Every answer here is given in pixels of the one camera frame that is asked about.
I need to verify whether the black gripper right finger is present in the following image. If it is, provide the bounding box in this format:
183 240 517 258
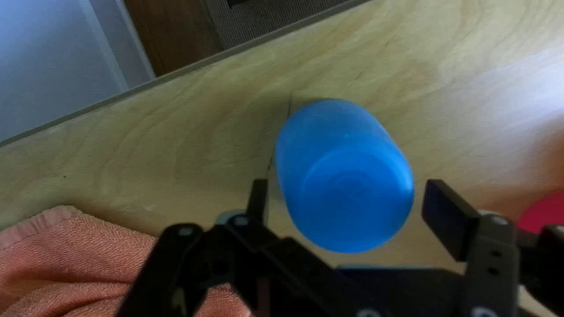
421 180 481 263

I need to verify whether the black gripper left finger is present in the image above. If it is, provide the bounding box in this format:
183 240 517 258
247 179 268 224

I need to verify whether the blue plastic cup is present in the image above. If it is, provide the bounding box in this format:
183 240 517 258
275 99 414 254

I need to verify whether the pink plastic cup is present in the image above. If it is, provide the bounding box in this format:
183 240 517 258
518 193 564 235

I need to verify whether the orange towel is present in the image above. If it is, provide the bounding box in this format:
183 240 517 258
0 205 252 317

